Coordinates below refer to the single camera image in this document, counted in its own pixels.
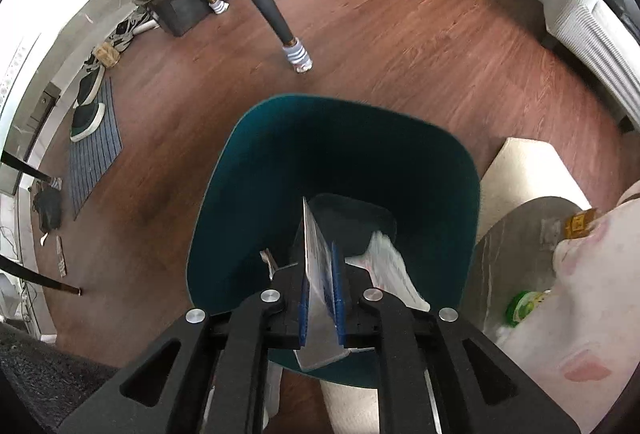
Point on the striped grey door mat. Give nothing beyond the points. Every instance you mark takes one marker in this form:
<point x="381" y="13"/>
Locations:
<point x="100" y="154"/>

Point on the silver foil packet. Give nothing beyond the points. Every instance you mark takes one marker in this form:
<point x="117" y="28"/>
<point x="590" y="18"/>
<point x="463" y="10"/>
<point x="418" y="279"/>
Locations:
<point x="318" y="331"/>

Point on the dark textured cloth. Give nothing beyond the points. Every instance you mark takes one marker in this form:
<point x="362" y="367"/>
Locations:
<point x="40" y="374"/>

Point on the pink printed tablecloth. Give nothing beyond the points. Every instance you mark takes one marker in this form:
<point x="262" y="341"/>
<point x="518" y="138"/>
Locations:
<point x="600" y="294"/>

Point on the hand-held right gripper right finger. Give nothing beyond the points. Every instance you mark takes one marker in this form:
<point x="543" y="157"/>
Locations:
<point x="338" y="296"/>

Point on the green lidded cup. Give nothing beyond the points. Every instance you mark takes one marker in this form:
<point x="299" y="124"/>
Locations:
<point x="525" y="306"/>

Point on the teal trash bin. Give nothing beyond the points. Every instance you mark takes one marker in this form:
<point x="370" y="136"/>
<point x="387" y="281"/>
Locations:
<point x="350" y="154"/>

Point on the white paper wrapper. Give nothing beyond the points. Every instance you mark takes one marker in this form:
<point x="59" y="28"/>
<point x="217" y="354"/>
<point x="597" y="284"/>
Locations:
<point x="392" y="266"/>

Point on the dark green shoe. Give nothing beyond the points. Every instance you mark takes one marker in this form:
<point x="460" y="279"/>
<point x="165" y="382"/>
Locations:
<point x="89" y="87"/>
<point x="86" y="124"/>

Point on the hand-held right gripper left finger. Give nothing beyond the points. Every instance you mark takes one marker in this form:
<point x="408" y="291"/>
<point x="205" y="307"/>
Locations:
<point x="302" y="311"/>

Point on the grey marble table shelf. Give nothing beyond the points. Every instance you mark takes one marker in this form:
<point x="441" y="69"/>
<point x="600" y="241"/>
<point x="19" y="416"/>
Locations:
<point x="515" y="254"/>

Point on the yellow snack packet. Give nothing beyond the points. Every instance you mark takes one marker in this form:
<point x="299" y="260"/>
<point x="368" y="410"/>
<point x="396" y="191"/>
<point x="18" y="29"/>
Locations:
<point x="580" y="224"/>

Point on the pile of pale sneakers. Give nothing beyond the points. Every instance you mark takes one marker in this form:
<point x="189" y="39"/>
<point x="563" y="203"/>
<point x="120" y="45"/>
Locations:
<point x="127" y="32"/>

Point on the black cloth bag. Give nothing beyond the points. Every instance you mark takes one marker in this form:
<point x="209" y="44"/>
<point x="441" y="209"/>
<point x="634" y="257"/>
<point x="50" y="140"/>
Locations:
<point x="48" y="211"/>

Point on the ribbed fabric armchair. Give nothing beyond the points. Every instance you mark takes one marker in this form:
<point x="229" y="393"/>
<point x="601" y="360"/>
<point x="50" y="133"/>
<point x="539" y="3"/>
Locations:
<point x="580" y="14"/>

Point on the black gold-tipped chair leg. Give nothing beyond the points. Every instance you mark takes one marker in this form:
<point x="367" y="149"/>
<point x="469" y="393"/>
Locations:
<point x="35" y="276"/>

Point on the dark stone cabinet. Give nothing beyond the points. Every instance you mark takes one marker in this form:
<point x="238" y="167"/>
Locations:
<point x="177" y="7"/>

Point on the striped leg sock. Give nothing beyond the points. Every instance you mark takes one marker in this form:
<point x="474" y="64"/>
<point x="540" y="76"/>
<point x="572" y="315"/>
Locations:
<point x="219" y="6"/>
<point x="298" y="57"/>

